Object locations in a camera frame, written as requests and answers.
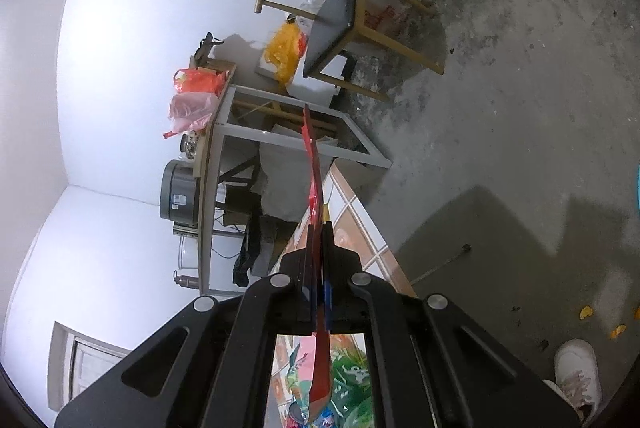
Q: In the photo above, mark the thermos bottle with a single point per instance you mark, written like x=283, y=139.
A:
x=185, y=280

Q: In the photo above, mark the wooden chair with dark seat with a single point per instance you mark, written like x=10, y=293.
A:
x=335, y=12

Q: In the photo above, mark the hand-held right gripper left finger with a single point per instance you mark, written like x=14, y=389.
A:
x=300, y=288

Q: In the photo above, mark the metal bowl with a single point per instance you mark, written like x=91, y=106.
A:
x=191, y=143

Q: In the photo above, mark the red packet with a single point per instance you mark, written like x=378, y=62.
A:
x=315, y=188

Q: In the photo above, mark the white foam box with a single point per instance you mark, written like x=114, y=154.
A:
x=315, y=90

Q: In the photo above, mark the grey rice cooker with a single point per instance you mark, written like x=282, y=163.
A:
x=180, y=193

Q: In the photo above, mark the red plastic bag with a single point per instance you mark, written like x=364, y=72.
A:
x=200, y=82

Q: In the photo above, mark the green plastic bottle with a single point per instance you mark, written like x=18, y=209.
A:
x=352, y=370

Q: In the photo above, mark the yellow plastic bag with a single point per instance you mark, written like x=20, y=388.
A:
x=285, y=52

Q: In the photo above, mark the black clothing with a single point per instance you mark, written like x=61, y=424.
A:
x=247, y=253

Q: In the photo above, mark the metal cup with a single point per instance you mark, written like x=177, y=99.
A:
x=185, y=229

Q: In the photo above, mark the white door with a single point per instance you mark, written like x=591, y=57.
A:
x=90, y=368

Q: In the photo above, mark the white sack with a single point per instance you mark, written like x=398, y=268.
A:
x=285, y=183

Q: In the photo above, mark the person's white shoe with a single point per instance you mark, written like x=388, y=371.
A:
x=577, y=373

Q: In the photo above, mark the grey side table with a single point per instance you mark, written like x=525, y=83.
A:
x=210, y=188

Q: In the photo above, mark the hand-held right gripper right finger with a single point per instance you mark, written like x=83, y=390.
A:
x=328, y=308

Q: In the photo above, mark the pink plastic bag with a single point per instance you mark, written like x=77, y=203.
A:
x=192, y=110

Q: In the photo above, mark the glass bowl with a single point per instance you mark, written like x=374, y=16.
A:
x=189, y=253

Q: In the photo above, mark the orange peel piece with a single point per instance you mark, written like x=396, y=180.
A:
x=587, y=312
x=619, y=331

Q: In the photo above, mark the metal rod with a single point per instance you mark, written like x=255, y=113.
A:
x=440, y=264

